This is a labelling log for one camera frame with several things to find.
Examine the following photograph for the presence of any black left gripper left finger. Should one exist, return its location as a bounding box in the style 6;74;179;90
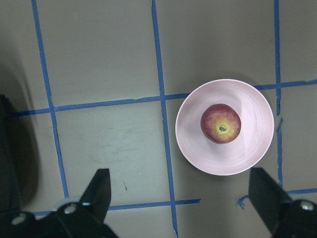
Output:
0;169;116;238

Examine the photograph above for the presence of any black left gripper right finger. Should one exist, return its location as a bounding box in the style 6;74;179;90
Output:
249;168;317;238

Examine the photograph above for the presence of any red yellow apple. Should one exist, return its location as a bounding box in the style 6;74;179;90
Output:
200;104;242;144

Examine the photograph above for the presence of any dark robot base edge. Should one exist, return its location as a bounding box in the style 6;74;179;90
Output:
0;95;39;216

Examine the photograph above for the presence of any pale pink plate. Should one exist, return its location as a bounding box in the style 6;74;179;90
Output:
175;79;274;176

